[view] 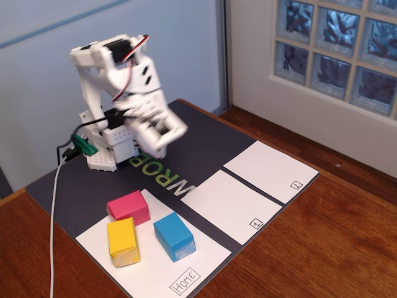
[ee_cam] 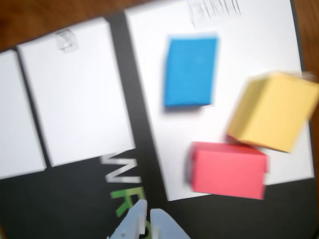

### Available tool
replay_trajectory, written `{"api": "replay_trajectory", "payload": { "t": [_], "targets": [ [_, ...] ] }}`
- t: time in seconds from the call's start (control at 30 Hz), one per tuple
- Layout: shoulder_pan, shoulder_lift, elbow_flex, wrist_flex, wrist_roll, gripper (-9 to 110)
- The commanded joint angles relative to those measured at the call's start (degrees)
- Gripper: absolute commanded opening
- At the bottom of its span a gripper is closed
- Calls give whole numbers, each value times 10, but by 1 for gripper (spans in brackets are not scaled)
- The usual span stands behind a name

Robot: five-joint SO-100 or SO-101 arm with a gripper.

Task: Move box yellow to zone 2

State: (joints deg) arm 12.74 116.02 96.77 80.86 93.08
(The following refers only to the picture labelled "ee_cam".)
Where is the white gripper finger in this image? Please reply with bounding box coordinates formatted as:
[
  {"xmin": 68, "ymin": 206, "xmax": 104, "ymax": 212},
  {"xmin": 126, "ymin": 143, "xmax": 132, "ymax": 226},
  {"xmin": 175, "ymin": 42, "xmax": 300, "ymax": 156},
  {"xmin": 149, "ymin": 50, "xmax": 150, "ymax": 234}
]
[
  {"xmin": 107, "ymin": 199, "xmax": 148, "ymax": 239},
  {"xmin": 150, "ymin": 208, "xmax": 192, "ymax": 239}
]

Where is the yellow paper box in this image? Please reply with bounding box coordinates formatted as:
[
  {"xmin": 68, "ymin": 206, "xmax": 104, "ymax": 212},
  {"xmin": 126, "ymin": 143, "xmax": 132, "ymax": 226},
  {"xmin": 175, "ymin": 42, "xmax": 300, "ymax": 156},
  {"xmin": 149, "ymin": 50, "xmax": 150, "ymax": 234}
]
[{"xmin": 226, "ymin": 71, "xmax": 319, "ymax": 153}]

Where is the pink paper box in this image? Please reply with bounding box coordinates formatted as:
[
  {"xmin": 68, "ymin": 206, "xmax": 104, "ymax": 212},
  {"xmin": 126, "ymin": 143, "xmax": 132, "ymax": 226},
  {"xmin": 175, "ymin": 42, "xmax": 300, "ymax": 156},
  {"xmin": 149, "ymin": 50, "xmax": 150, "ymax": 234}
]
[{"xmin": 190, "ymin": 141, "xmax": 271, "ymax": 200}]

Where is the white zone 1 sheet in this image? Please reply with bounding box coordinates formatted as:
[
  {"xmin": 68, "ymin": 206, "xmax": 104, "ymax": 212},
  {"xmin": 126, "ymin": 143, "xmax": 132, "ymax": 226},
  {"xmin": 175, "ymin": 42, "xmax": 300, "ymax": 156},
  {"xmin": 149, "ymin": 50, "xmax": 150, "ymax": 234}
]
[{"xmin": 16, "ymin": 16, "xmax": 137, "ymax": 167}]

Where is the white zone 2 sheet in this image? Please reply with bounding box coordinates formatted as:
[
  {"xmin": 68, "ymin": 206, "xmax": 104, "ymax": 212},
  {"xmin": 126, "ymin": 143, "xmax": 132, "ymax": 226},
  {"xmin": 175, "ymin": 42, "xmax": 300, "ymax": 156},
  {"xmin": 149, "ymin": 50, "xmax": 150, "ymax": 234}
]
[{"xmin": 0, "ymin": 49, "xmax": 47, "ymax": 180}]

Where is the blue paper box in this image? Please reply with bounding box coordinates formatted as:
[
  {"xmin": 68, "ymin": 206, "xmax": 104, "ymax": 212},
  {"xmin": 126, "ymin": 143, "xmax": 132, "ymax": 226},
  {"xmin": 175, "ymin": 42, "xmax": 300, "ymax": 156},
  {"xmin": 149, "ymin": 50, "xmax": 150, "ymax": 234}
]
[{"xmin": 163, "ymin": 32, "xmax": 220, "ymax": 108}]

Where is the white home zone sheet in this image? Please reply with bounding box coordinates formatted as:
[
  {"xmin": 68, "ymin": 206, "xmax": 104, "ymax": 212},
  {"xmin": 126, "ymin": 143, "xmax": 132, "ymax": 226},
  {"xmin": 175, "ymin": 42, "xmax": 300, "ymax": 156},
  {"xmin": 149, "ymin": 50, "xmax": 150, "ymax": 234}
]
[{"xmin": 124, "ymin": 0, "xmax": 315, "ymax": 202}]

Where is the dark WRO mat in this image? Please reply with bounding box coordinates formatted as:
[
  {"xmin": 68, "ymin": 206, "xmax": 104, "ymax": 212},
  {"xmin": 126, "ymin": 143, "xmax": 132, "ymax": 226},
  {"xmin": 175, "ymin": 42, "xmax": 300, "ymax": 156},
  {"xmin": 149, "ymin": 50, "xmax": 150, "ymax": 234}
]
[{"xmin": 0, "ymin": 0, "xmax": 319, "ymax": 239}]

